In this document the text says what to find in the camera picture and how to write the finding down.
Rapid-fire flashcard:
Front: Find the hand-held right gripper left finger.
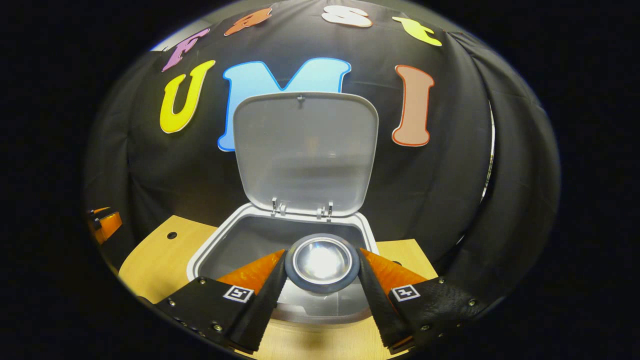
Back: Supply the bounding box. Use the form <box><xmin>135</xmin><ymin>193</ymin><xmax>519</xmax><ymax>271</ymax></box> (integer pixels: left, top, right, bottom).
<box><xmin>155</xmin><ymin>249</ymin><xmax>288</xmax><ymax>353</ymax></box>

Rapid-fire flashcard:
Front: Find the wooden desktop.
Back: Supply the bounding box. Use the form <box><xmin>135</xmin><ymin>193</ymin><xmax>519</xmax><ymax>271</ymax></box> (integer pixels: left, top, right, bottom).
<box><xmin>117</xmin><ymin>215</ymin><xmax>441</xmax><ymax>360</ymax></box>

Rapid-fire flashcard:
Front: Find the black backdrop cloth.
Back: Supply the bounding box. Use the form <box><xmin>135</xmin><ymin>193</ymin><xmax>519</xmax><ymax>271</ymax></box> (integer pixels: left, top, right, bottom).
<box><xmin>85</xmin><ymin>0</ymin><xmax>561</xmax><ymax>301</ymax></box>

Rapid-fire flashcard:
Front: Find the white desktop garbage bin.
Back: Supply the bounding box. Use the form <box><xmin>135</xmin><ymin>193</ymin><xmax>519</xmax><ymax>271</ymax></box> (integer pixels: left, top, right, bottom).
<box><xmin>186</xmin><ymin>91</ymin><xmax>381</xmax><ymax>326</ymax></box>

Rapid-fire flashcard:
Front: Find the silver pop can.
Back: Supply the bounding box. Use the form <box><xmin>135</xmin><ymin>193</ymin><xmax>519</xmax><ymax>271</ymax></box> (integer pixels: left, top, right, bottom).
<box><xmin>284</xmin><ymin>233</ymin><xmax>361</xmax><ymax>296</ymax></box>

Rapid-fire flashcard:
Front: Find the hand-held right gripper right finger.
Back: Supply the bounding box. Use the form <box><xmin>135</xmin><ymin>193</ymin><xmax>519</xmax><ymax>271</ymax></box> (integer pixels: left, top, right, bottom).
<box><xmin>357</xmin><ymin>247</ymin><xmax>493</xmax><ymax>355</ymax></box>

